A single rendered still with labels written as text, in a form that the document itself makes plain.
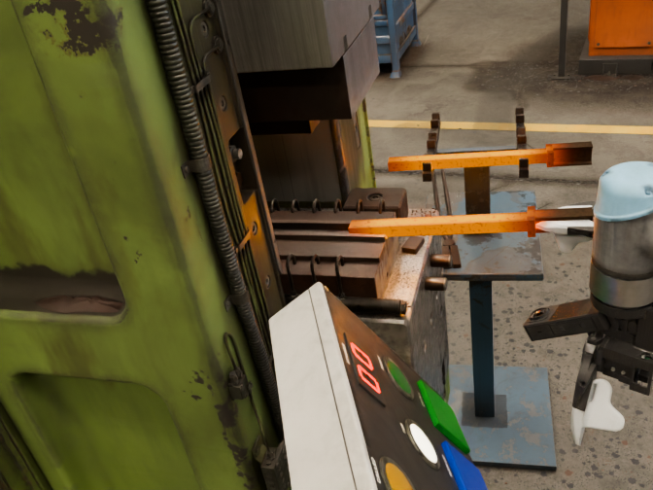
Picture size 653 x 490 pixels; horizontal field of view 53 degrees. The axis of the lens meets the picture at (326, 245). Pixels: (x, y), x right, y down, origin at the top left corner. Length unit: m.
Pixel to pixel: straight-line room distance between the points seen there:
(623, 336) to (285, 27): 0.57
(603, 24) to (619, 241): 4.01
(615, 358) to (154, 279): 0.56
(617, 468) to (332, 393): 1.56
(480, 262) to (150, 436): 0.87
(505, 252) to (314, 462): 1.14
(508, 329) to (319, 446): 1.94
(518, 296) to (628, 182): 1.95
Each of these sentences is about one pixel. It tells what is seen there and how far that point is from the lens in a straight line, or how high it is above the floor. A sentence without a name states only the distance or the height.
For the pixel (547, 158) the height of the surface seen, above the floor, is 0.96.
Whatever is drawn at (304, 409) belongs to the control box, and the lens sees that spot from 0.65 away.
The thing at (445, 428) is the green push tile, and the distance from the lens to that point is 0.81.
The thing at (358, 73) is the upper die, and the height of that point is 1.32.
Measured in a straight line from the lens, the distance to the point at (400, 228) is 1.19.
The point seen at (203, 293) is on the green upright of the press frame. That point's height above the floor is 1.16.
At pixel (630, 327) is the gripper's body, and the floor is 1.10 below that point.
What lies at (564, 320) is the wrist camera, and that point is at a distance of 0.86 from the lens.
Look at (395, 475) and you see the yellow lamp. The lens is 0.59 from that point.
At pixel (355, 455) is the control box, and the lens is 0.58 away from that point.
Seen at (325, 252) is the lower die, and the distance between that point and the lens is 1.20.
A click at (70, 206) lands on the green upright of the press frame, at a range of 0.93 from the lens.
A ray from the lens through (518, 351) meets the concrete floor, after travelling 2.42.
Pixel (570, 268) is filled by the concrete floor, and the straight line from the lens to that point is 2.82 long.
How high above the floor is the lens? 1.64
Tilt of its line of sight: 32 degrees down
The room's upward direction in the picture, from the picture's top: 10 degrees counter-clockwise
